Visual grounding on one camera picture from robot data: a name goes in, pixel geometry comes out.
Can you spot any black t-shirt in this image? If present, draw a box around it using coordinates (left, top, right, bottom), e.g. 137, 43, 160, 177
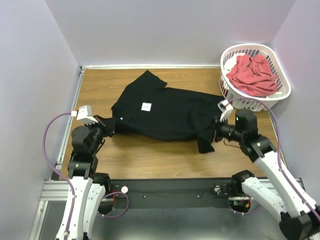
100, 70, 224, 154

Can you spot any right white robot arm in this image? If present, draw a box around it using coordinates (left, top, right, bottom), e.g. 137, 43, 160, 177
215, 108, 320, 240

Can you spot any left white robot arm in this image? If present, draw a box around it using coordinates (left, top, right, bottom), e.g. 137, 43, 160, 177
55, 115, 116, 240

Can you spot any white laundry basket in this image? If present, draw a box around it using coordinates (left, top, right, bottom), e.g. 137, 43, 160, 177
219, 43, 291, 112

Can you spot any red t-shirt in basket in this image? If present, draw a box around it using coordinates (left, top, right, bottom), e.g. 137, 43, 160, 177
226, 54, 278, 98

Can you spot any left silver bolt knob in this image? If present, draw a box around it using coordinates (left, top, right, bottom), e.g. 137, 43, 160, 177
121, 186, 129, 194

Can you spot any silver bolt knob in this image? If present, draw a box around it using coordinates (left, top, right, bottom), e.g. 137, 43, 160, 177
214, 186, 222, 194
121, 186, 129, 194

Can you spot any white cloth in basket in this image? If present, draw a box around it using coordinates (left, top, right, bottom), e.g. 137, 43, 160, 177
223, 53, 245, 74

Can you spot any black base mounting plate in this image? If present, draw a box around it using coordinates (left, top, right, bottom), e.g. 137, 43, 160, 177
111, 177, 250, 210

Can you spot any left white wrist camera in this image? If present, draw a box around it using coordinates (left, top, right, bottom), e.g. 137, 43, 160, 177
70, 105, 98, 125

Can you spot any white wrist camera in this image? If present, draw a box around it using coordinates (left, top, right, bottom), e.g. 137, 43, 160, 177
70, 105, 98, 125
217, 99, 234, 123

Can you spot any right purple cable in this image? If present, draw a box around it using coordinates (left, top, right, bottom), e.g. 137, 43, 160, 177
224, 97, 316, 216

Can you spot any purple cable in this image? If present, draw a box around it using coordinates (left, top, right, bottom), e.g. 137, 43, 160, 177
42, 112, 130, 240
224, 97, 316, 216

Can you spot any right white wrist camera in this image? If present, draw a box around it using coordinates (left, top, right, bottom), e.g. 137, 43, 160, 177
217, 99, 234, 123

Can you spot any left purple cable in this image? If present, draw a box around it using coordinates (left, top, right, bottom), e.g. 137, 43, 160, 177
42, 112, 130, 240

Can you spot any aluminium frame rail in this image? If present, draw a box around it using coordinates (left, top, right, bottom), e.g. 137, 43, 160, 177
39, 178, 308, 201

